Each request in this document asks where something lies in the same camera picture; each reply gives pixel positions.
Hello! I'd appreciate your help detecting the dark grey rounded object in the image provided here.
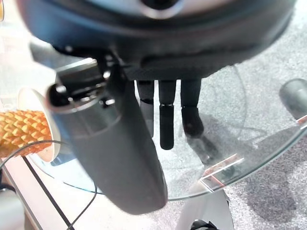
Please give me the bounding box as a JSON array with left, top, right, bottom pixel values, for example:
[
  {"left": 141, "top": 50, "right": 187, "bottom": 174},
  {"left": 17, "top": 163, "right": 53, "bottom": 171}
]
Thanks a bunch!
[{"left": 279, "top": 78, "right": 307, "bottom": 120}]

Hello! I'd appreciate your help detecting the silver robot leg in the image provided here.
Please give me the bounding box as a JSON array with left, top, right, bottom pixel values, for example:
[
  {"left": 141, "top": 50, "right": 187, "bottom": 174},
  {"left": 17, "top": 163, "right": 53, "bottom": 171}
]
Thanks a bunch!
[{"left": 174, "top": 189, "right": 235, "bottom": 230}]

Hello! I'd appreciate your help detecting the silver robot limb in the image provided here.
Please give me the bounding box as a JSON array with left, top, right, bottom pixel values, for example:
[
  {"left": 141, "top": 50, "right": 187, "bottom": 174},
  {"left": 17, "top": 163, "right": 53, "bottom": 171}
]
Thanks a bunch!
[{"left": 0, "top": 188, "right": 25, "bottom": 230}]

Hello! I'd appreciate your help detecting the orange scaly pineapple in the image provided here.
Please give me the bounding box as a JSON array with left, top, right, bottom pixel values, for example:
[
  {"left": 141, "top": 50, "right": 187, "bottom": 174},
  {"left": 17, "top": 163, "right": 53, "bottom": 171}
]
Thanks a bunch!
[{"left": 0, "top": 109, "right": 53, "bottom": 159}]

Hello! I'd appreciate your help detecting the white round plate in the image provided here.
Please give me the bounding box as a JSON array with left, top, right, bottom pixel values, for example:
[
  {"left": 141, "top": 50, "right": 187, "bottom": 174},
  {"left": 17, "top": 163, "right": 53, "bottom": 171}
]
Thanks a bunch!
[{"left": 17, "top": 86, "right": 71, "bottom": 164}]

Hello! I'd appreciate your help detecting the dark robot foot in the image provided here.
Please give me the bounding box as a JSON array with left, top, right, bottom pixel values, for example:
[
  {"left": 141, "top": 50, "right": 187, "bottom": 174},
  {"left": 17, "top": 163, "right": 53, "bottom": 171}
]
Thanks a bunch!
[{"left": 190, "top": 218, "right": 217, "bottom": 230}]

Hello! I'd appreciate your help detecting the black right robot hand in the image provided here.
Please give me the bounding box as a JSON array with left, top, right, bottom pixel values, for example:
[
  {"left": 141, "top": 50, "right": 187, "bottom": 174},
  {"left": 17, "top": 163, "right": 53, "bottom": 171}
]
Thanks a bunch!
[{"left": 16, "top": 0, "right": 297, "bottom": 215}]

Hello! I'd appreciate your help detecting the thin black cable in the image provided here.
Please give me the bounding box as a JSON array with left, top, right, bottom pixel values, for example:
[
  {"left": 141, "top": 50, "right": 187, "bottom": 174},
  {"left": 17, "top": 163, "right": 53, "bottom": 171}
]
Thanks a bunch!
[{"left": 0, "top": 140, "right": 98, "bottom": 230}]

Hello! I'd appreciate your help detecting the clear acrylic table bracket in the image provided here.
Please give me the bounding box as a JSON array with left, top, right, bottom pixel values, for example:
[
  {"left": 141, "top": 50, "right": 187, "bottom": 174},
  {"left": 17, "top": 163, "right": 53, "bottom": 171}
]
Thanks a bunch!
[
  {"left": 198, "top": 153, "right": 245, "bottom": 192},
  {"left": 295, "top": 114, "right": 307, "bottom": 126}
]

